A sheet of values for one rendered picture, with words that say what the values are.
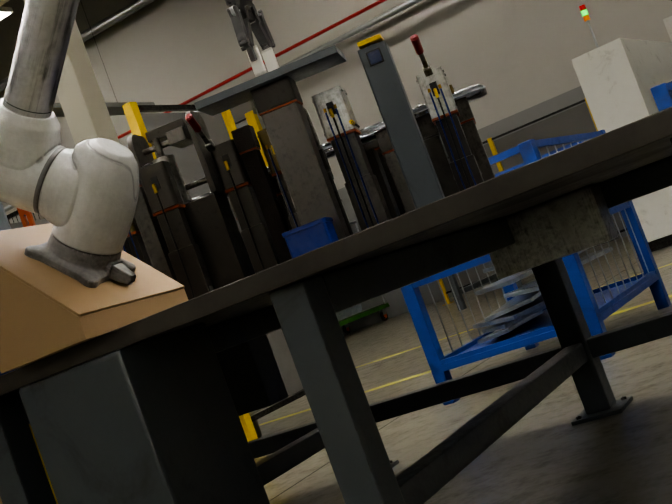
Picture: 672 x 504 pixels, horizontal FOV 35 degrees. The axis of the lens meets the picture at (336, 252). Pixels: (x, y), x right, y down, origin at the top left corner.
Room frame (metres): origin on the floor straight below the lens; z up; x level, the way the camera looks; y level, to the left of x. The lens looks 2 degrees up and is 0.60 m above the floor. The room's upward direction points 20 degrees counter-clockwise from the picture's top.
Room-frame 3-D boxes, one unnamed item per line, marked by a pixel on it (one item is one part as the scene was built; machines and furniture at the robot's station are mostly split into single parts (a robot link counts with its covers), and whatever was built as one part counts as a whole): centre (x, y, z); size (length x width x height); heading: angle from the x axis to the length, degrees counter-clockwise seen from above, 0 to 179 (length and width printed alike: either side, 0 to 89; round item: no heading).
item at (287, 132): (2.57, 0.00, 0.92); 0.10 x 0.08 x 0.45; 80
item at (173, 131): (2.75, 0.31, 0.94); 0.18 x 0.13 x 0.49; 80
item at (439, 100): (2.66, -0.38, 0.88); 0.12 x 0.07 x 0.36; 170
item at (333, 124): (2.71, -0.12, 0.90); 0.13 x 0.08 x 0.41; 170
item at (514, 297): (5.08, -0.86, 0.47); 1.20 x 0.80 x 0.95; 150
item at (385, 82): (2.52, -0.25, 0.92); 0.08 x 0.08 x 0.44; 80
